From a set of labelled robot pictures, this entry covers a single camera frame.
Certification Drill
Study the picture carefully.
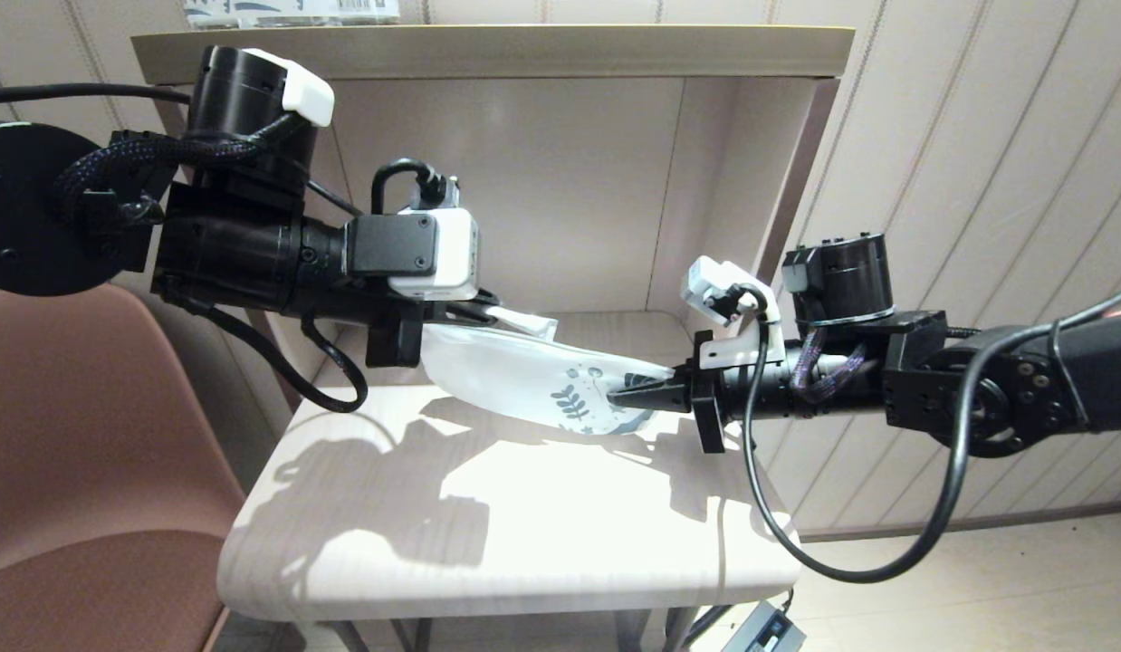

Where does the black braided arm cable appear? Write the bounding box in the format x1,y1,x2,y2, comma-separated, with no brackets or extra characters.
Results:
790,326,870,407
58,112,301,225
158,281,370,415

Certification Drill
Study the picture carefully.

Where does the black left camera cable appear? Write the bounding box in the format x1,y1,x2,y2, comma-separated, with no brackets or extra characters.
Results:
0,83,459,219

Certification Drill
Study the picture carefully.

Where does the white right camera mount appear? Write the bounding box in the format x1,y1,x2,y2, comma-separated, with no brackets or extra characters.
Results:
695,262,784,369

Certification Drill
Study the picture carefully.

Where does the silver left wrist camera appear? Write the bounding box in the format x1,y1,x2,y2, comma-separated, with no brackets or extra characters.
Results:
388,206,481,302

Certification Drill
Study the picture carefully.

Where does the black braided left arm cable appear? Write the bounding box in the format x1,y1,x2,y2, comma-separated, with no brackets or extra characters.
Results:
158,281,370,415
58,112,301,225

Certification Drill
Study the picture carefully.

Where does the black right camera cable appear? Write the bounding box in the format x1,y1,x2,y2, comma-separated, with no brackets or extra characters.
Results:
728,283,1121,584

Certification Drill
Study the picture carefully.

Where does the brown upholstered chair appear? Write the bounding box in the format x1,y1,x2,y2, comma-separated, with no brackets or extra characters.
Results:
0,283,254,652

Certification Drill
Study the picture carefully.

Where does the black camera cable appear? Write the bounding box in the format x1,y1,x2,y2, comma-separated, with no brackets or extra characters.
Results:
0,83,459,219
728,283,1121,584

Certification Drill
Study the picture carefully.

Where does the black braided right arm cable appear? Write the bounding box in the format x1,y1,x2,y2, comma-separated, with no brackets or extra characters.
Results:
790,326,870,407

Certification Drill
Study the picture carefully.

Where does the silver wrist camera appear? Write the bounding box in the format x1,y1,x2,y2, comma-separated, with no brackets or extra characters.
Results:
679,255,740,329
388,206,481,302

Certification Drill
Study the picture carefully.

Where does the white blue patterned package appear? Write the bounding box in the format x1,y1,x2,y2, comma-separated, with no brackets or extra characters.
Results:
185,0,401,26

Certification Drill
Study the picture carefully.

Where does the light wood shelf desk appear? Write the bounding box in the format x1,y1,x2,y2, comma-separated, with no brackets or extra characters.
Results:
130,25,856,652

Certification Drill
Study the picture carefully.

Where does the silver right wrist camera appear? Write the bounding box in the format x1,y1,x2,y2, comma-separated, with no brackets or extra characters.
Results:
679,255,740,329

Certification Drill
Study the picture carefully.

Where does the black power adapter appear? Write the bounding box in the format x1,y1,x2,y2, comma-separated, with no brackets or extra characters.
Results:
722,599,807,652

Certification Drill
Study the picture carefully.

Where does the white floral zipper pouch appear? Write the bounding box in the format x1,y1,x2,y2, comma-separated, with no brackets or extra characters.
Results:
420,323,676,438

